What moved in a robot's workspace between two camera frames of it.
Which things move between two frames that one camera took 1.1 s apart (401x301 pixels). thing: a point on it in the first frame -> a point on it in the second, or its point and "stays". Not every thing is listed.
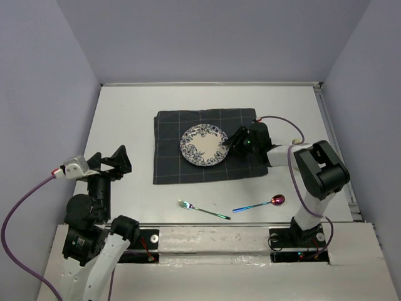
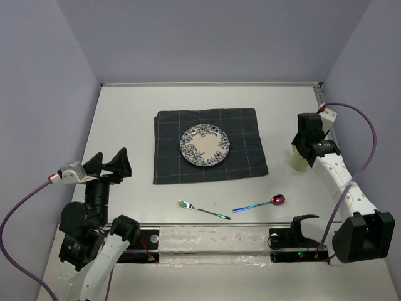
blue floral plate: x=202 y=145 stays
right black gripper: x=236 y=148 -> x=324 y=133
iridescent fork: x=188 y=205 stays
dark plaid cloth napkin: x=169 y=163 stays
